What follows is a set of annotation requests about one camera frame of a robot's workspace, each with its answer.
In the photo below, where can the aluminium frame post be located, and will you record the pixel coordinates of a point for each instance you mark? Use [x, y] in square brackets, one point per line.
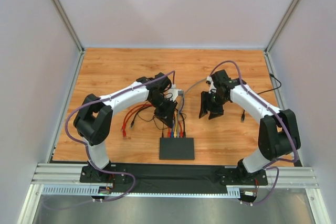
[284, 21]
[67, 23]

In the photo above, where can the aluminium front rail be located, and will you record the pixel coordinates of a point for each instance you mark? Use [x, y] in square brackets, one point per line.
[67, 173]

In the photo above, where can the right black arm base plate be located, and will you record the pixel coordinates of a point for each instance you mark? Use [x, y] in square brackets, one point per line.
[233, 175]

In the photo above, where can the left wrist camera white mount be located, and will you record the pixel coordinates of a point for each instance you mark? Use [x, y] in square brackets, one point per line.
[174, 92]

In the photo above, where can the left aluminium frame post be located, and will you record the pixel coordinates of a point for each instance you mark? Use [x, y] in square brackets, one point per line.
[67, 23]

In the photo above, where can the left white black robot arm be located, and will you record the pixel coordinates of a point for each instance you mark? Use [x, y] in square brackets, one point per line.
[90, 123]

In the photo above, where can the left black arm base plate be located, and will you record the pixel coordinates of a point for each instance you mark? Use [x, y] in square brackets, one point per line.
[90, 175]

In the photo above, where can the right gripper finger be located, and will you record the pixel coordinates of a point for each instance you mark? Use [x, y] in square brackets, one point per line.
[215, 112]
[204, 104]

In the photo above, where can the black network switch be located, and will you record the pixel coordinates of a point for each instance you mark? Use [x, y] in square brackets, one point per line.
[176, 148]

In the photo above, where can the red ethernet cable loose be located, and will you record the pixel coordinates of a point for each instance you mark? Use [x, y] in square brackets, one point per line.
[130, 114]

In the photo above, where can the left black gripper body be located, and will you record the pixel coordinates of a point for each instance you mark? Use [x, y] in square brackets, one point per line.
[165, 107]

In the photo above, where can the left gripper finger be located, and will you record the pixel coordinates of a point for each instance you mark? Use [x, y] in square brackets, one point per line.
[158, 113]
[168, 118]

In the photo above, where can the right aluminium frame post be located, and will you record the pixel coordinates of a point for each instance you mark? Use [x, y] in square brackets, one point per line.
[284, 21]

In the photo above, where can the black cloth strip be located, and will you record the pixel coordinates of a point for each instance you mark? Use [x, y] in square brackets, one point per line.
[173, 179]

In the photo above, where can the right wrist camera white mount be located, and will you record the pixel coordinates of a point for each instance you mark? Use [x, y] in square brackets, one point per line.
[209, 80]

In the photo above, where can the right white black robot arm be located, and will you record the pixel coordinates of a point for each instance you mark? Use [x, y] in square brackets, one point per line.
[278, 130]

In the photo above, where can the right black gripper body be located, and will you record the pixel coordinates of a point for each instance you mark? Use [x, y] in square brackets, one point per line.
[210, 103]

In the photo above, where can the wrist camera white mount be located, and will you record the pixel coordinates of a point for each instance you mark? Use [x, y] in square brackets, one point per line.
[174, 92]
[209, 80]

